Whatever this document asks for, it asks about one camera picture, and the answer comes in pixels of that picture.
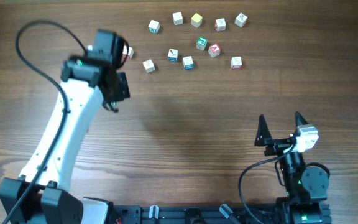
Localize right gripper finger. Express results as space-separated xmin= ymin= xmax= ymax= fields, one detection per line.
xmin=254 ymin=114 xmax=273 ymax=147
xmin=295 ymin=111 xmax=309 ymax=127

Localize red A block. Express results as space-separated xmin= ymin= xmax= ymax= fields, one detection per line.
xmin=208 ymin=43 xmax=221 ymax=58

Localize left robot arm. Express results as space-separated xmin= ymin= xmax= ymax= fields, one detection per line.
xmin=0 ymin=30 xmax=130 ymax=223

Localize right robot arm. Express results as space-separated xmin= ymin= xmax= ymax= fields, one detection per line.
xmin=254 ymin=112 xmax=332 ymax=223

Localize wooden block red left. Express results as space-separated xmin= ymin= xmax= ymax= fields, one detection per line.
xmin=122 ymin=47 xmax=134 ymax=60

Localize wooden block red stripes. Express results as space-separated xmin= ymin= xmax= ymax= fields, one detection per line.
xmin=142 ymin=59 xmax=155 ymax=73

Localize wooden block teal side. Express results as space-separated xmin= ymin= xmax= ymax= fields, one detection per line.
xmin=148 ymin=20 xmax=160 ymax=34

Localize wooden block blue picture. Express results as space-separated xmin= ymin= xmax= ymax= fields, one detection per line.
xmin=168 ymin=49 xmax=178 ymax=62

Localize white wooden block top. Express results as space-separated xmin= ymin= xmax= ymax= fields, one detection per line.
xmin=172 ymin=12 xmax=183 ymax=26

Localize wooden block red bottom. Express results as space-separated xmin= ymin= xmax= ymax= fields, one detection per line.
xmin=231 ymin=57 xmax=242 ymax=69

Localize wooden block blue side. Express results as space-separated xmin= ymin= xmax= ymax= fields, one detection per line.
xmin=182 ymin=56 xmax=194 ymax=70

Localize yellow wooden block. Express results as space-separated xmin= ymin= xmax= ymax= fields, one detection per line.
xmin=191 ymin=13 xmax=203 ymax=27

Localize green picture block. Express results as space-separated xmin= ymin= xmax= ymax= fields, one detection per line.
xmin=196 ymin=37 xmax=208 ymax=50

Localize wooden block red picture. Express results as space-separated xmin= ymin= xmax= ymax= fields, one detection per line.
xmin=215 ymin=18 xmax=226 ymax=32

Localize wooden block far right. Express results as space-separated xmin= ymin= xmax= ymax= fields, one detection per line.
xmin=234 ymin=13 xmax=248 ymax=27

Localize right camera cable black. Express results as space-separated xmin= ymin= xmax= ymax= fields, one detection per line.
xmin=238 ymin=142 xmax=298 ymax=224

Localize camera cable black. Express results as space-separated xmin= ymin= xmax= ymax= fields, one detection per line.
xmin=238 ymin=142 xmax=298 ymax=224
xmin=2 ymin=19 xmax=86 ymax=224

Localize left camera cable black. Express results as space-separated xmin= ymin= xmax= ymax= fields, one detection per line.
xmin=2 ymin=19 xmax=86 ymax=224

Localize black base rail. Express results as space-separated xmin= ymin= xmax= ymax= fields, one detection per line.
xmin=112 ymin=203 xmax=333 ymax=224

